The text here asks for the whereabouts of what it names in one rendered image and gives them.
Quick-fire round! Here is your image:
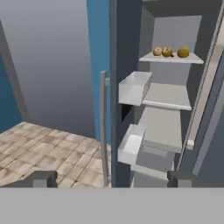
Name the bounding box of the grey freezer drawer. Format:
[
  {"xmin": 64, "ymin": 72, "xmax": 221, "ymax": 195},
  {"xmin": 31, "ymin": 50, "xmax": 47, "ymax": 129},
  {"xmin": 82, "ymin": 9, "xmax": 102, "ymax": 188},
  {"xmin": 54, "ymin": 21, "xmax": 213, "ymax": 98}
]
[{"xmin": 129, "ymin": 144, "xmax": 177, "ymax": 188}]

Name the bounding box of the pink peach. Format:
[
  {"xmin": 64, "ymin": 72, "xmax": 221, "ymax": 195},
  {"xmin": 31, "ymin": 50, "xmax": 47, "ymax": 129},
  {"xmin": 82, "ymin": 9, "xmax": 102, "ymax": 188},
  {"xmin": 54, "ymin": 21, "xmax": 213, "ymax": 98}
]
[{"xmin": 152, "ymin": 46, "xmax": 164, "ymax": 57}]

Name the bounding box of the short grey freezer rack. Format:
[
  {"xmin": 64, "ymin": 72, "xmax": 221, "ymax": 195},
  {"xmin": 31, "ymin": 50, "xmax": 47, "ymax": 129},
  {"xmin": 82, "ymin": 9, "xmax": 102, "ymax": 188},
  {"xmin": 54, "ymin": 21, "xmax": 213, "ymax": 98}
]
[{"xmin": 138, "ymin": 51, "xmax": 205, "ymax": 66}]

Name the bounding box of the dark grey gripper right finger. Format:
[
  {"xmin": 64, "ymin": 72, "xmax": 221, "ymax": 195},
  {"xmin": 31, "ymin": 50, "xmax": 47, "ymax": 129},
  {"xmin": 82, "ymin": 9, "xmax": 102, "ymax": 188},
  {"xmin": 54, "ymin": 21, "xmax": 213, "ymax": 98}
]
[{"xmin": 167, "ymin": 170, "xmax": 203, "ymax": 188}]

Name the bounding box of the large white door bin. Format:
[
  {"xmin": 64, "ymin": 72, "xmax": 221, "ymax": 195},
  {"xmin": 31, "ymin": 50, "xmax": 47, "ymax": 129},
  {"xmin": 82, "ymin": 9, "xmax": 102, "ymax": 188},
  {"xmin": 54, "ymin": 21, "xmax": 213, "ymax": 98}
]
[{"xmin": 117, "ymin": 71, "xmax": 153, "ymax": 107}]

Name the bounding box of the tall grey cabinet panel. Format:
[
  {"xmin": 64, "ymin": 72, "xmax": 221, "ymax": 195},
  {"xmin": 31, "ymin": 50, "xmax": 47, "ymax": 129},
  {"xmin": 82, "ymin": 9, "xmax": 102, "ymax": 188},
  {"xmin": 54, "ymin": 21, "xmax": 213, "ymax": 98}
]
[{"xmin": 0, "ymin": 0, "xmax": 98, "ymax": 140}]

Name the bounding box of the small white door bin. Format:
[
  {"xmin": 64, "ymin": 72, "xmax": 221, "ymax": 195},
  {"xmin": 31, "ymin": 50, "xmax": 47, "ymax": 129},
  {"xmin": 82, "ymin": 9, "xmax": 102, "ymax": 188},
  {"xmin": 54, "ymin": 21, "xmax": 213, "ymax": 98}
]
[{"xmin": 116, "ymin": 123, "xmax": 146, "ymax": 166}]

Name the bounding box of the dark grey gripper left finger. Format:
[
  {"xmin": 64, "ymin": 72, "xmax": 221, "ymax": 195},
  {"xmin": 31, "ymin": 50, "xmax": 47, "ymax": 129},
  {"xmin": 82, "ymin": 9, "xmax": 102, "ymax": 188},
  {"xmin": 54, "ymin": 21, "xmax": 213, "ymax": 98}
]
[{"xmin": 1, "ymin": 170, "xmax": 59, "ymax": 188}]

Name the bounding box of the grey fridge door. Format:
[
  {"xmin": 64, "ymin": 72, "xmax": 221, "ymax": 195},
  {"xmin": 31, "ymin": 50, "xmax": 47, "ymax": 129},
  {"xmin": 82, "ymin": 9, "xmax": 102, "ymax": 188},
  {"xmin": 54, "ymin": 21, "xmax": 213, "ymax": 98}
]
[{"xmin": 192, "ymin": 55, "xmax": 224, "ymax": 188}]

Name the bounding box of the grey freezer door handle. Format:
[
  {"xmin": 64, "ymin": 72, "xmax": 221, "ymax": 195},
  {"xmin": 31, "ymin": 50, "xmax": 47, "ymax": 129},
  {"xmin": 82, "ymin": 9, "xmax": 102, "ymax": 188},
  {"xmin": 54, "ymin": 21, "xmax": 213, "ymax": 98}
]
[{"xmin": 99, "ymin": 70, "xmax": 111, "ymax": 186}]

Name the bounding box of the yellow squash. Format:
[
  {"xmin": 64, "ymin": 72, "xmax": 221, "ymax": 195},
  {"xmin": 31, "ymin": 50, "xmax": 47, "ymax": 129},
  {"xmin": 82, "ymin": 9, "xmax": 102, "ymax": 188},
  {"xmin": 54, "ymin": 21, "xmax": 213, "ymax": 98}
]
[{"xmin": 177, "ymin": 45, "xmax": 191, "ymax": 59}]

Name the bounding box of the dark grey freezer door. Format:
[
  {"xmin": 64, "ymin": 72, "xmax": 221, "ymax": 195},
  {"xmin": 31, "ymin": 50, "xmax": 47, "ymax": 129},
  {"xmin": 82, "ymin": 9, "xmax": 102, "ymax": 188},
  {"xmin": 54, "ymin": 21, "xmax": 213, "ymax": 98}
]
[{"xmin": 108, "ymin": 0, "xmax": 144, "ymax": 188}]

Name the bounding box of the grey freezer cabinet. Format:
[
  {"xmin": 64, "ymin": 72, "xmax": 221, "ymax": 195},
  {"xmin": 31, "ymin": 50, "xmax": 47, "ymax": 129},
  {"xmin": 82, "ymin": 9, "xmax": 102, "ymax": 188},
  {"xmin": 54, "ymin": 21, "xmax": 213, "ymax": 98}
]
[{"xmin": 129, "ymin": 0, "xmax": 224, "ymax": 188}]

